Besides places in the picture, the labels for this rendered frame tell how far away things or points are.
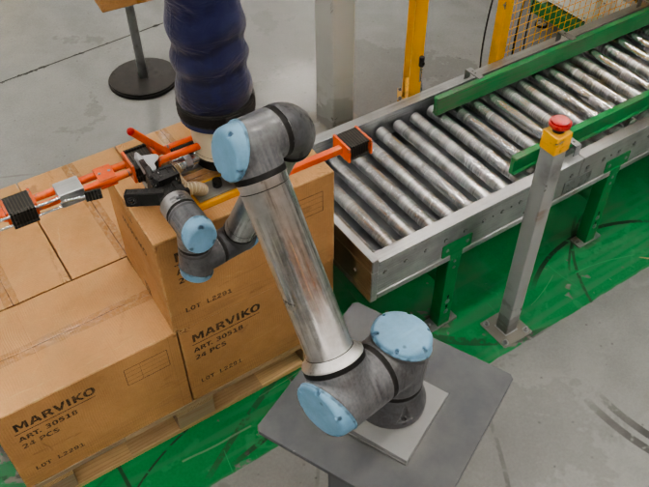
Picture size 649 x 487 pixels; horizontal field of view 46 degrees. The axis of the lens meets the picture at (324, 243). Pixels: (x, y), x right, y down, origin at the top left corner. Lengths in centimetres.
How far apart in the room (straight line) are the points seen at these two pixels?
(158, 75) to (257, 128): 299
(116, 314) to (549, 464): 158
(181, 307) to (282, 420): 58
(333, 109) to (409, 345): 231
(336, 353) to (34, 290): 132
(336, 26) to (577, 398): 195
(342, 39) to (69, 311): 188
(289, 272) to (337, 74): 230
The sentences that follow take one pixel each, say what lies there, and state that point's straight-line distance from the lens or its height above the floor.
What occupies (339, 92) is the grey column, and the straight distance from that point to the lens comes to 388.
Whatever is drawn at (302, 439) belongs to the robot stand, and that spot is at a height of 75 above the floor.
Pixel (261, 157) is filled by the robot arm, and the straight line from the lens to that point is 156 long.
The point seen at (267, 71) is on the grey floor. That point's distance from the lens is 452.
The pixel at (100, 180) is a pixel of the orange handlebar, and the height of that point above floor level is 109.
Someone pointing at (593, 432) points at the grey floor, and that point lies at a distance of 300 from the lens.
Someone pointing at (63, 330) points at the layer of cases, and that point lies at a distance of 257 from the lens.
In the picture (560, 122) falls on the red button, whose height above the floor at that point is 104.
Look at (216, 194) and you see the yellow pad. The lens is 225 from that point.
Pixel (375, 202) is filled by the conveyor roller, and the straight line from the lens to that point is 283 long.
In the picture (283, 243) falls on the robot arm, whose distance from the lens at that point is 159.
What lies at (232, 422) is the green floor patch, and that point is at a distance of 289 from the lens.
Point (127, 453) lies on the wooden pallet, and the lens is 287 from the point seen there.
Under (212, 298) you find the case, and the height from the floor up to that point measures 63.
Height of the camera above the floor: 246
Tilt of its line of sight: 46 degrees down
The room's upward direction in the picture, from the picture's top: 1 degrees counter-clockwise
